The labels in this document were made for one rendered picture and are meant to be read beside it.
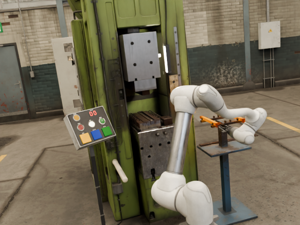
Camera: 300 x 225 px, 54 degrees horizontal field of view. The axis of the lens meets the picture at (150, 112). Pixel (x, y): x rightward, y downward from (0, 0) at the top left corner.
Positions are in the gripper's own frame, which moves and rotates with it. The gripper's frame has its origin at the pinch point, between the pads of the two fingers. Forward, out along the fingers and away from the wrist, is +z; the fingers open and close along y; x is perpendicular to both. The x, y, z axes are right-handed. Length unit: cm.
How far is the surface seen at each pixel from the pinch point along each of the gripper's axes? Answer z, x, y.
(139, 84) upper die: 38, 39, -56
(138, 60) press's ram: 38, 60, -54
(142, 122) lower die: 41, 4, -57
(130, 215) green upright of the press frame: 52, -91, -78
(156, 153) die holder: 33, -25, -49
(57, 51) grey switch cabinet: 590, 84, -136
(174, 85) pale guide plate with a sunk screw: 52, 31, -19
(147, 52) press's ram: 39, 65, -46
